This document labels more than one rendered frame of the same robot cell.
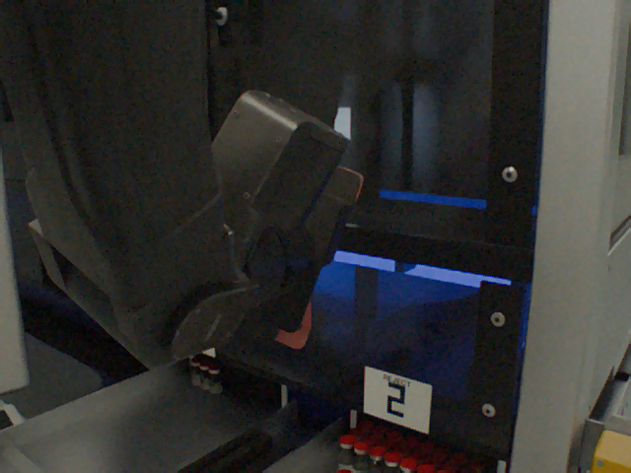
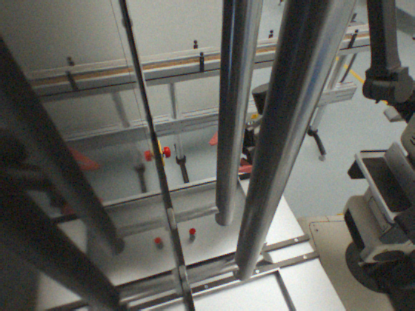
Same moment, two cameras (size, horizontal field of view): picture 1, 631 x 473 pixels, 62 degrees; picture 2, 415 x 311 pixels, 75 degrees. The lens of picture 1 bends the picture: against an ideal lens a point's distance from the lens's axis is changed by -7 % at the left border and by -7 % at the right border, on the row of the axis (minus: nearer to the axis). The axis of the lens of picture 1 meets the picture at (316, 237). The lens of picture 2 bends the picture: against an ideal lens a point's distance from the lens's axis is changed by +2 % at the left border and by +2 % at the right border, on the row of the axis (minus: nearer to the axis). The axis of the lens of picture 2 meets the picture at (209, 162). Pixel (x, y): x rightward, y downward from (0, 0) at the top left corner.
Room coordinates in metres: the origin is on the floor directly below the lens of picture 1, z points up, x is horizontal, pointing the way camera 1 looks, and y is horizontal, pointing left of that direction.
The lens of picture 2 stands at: (0.82, 0.23, 1.71)
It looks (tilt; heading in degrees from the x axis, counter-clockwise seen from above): 50 degrees down; 217
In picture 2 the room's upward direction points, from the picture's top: straight up
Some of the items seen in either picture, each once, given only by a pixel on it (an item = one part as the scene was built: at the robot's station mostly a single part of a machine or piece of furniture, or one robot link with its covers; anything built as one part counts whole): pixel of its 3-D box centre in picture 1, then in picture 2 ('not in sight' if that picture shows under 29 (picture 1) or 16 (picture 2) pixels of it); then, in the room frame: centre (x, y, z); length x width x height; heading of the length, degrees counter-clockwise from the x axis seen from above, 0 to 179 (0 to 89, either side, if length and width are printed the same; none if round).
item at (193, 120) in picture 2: not in sight; (252, 109); (-0.57, -0.43, 0.49); 1.60 x 0.08 x 0.12; 143
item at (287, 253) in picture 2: not in sight; (282, 252); (0.44, 0.22, 0.91); 0.14 x 0.03 x 0.06; 142
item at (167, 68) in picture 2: not in sight; (237, 54); (-0.45, -0.52, 0.92); 1.90 x 0.16 x 0.16; 143
